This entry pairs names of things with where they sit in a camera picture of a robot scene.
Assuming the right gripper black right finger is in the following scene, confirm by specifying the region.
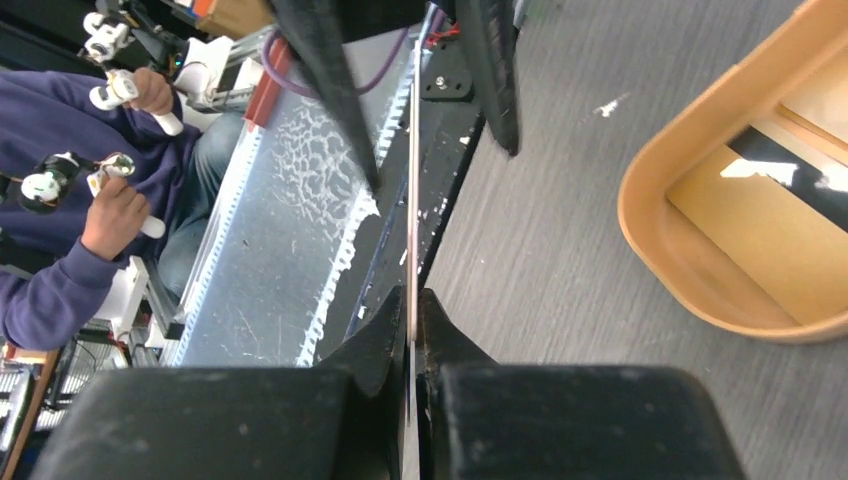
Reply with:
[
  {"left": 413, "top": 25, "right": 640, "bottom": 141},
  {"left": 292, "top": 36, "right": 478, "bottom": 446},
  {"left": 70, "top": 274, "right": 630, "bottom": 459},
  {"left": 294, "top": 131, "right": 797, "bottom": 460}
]
[{"left": 417, "top": 289, "right": 746, "bottom": 479}]

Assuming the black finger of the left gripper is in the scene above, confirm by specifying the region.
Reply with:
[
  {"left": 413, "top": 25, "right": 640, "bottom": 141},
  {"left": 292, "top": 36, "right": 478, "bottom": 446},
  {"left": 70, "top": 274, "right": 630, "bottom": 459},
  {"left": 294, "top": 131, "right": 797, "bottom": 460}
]
[
  {"left": 269, "top": 0, "right": 381, "bottom": 194},
  {"left": 455, "top": 0, "right": 521, "bottom": 157}
]

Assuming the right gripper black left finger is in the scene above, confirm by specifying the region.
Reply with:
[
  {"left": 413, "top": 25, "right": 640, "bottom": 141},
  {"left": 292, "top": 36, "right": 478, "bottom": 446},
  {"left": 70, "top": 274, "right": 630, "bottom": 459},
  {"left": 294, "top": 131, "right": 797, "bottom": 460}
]
[{"left": 32, "top": 287, "right": 405, "bottom": 480}]

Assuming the yellow oval tray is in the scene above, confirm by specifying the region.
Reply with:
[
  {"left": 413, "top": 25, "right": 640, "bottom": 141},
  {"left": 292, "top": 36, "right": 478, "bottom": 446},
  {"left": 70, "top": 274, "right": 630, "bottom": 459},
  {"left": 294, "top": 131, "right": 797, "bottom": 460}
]
[{"left": 618, "top": 1, "right": 847, "bottom": 343}]

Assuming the operator upper hand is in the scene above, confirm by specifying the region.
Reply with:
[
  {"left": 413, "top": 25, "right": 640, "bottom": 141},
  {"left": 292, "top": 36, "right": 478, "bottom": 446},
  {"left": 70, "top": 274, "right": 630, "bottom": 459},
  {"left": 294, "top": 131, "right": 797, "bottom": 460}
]
[{"left": 126, "top": 68, "right": 174, "bottom": 115}]

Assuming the operator lower hand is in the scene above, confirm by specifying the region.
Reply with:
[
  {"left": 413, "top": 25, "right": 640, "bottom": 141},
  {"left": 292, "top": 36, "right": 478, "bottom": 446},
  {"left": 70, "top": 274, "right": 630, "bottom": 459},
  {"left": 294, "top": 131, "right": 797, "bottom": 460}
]
[{"left": 80, "top": 176, "right": 151, "bottom": 261}]

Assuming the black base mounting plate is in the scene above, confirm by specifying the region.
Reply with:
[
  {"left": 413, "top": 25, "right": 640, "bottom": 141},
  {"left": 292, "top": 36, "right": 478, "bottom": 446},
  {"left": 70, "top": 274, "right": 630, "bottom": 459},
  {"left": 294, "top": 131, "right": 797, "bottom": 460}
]
[{"left": 296, "top": 39, "right": 484, "bottom": 366}]

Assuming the white teleoperation handle upper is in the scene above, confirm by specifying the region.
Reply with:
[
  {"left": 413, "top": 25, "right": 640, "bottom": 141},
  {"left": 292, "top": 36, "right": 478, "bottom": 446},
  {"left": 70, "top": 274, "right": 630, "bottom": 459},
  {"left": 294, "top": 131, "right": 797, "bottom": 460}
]
[{"left": 78, "top": 1, "right": 187, "bottom": 111}]

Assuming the white teleoperation handle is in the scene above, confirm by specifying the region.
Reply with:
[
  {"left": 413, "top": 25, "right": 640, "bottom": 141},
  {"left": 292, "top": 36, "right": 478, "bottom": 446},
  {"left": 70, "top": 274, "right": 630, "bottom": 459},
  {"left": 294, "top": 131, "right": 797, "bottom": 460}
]
[
  {"left": 14, "top": 152, "right": 135, "bottom": 214},
  {"left": 78, "top": 1, "right": 187, "bottom": 111}
]

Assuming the white teleoperation handle lower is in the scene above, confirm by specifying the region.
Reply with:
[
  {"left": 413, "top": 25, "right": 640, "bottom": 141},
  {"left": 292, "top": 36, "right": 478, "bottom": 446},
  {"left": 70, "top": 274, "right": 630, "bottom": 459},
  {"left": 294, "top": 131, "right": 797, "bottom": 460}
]
[{"left": 14, "top": 152, "right": 135, "bottom": 214}]

